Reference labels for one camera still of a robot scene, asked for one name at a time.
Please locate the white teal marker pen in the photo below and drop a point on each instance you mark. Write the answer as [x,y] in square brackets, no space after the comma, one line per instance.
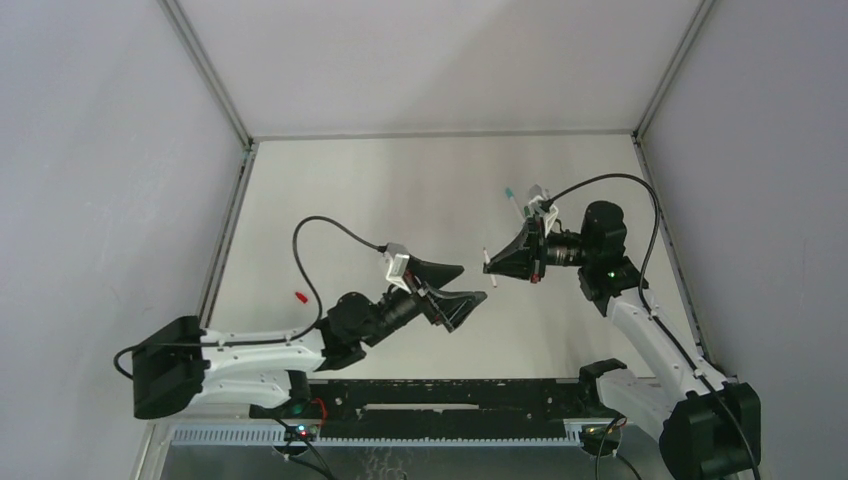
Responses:
[515,204]

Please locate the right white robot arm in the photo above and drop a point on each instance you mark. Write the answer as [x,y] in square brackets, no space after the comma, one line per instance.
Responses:
[706,427]

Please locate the perforated cable tray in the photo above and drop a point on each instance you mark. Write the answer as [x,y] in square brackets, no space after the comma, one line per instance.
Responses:
[268,435]

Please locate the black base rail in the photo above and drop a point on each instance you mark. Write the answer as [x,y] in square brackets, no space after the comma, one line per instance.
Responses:
[470,408]

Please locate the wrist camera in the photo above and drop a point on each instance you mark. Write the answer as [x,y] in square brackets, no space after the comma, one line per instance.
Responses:
[397,258]
[540,204]

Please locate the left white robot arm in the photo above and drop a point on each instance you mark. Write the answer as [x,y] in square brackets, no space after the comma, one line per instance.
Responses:
[183,364]

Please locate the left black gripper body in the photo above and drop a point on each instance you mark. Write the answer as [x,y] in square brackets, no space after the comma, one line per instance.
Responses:
[423,299]

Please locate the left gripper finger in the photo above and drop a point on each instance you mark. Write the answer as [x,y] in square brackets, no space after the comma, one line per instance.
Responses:
[436,275]
[467,301]

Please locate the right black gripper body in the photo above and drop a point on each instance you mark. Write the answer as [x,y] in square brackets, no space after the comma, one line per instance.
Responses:
[539,246]

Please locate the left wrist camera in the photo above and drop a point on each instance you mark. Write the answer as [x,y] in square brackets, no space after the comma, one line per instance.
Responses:
[397,258]

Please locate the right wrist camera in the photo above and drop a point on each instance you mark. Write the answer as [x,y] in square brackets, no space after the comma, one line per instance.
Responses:
[540,204]

